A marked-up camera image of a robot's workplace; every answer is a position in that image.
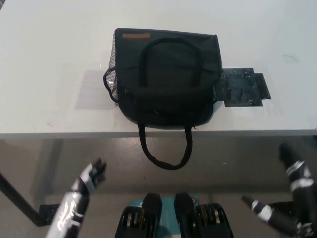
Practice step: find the black soft travel bag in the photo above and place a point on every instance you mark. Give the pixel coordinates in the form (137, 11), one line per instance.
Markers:
(171, 74)

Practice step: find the black teal robot body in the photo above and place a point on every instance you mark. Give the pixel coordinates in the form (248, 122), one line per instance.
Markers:
(173, 218)

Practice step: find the black tape patch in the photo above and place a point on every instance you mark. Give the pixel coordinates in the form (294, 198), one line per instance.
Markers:
(241, 88)

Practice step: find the black table foot plate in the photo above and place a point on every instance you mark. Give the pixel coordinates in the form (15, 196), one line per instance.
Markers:
(284, 209)

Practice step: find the black table leg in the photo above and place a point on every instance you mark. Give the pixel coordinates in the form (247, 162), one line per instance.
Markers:
(17, 198)

